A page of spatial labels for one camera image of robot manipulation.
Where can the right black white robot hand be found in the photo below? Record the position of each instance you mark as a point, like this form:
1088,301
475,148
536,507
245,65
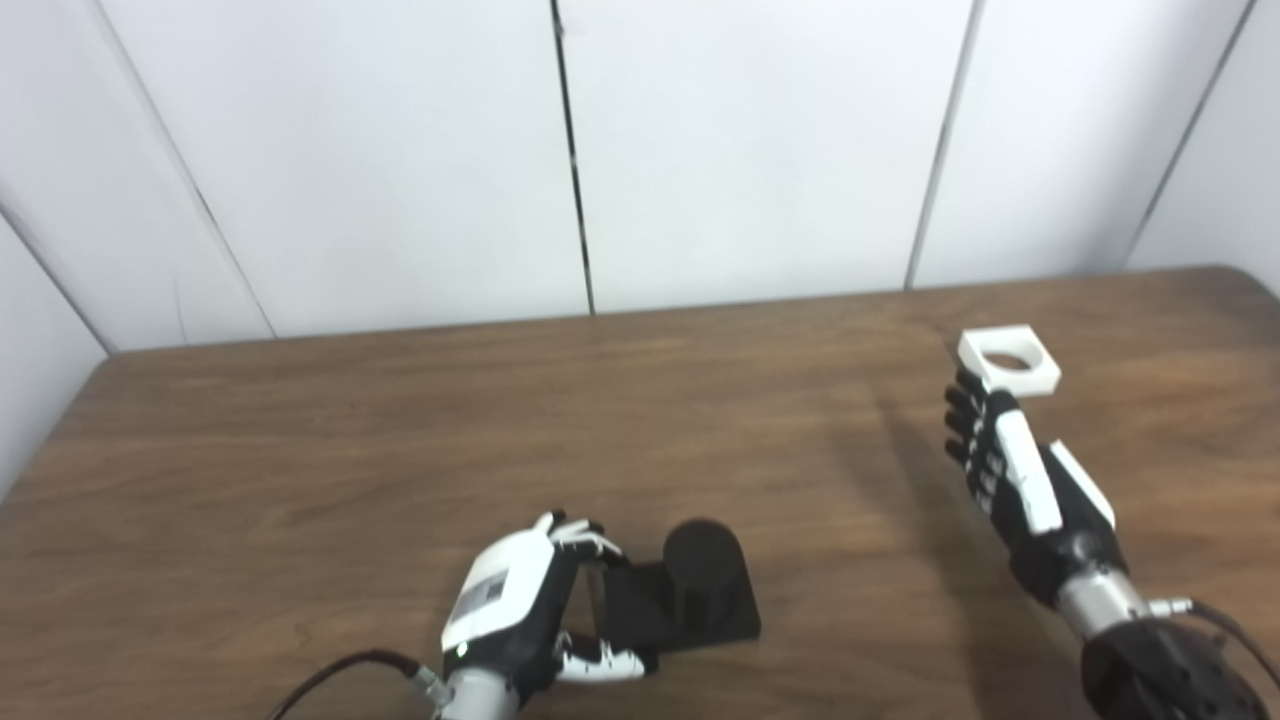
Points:
1060,540

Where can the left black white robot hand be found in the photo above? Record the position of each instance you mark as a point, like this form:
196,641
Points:
510,600

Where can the white square piece with hole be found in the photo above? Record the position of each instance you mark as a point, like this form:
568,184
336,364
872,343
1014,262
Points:
1040,380

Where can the black peg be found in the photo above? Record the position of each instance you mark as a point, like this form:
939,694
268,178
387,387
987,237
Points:
700,570

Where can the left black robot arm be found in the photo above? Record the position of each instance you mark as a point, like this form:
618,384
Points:
480,700

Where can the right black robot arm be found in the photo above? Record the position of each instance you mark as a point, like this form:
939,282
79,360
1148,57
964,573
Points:
1160,670

